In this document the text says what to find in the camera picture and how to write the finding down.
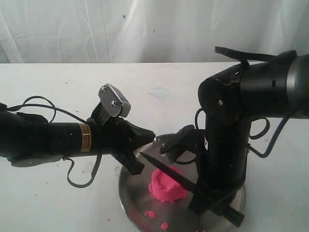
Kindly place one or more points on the clear tape piece lower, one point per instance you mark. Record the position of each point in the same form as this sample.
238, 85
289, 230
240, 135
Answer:
88, 168

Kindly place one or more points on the pink crumb front left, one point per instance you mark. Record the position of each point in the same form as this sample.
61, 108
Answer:
150, 214

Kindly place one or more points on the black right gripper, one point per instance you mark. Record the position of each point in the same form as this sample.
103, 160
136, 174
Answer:
222, 168

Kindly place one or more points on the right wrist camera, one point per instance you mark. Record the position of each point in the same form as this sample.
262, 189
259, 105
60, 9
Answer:
186, 139

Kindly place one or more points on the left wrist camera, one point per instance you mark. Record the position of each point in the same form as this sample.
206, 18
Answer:
113, 101

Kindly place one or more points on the black serrated knife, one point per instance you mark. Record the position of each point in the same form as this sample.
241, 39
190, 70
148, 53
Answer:
184, 182

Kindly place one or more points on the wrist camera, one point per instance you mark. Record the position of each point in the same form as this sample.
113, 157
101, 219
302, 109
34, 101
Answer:
113, 101
186, 139

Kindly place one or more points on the round steel plate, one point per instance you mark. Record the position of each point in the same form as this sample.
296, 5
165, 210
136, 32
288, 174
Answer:
136, 199

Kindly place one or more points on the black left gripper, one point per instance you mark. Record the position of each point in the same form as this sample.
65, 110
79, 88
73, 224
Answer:
116, 136

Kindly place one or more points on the white backdrop curtain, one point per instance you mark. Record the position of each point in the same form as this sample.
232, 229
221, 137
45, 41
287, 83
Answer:
127, 31

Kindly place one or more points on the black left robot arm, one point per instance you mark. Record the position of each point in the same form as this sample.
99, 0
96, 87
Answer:
29, 140

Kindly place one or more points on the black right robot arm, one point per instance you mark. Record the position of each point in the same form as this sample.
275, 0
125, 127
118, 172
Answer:
232, 99

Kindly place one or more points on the pink dough lump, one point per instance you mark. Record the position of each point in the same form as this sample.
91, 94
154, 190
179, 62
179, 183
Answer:
164, 188

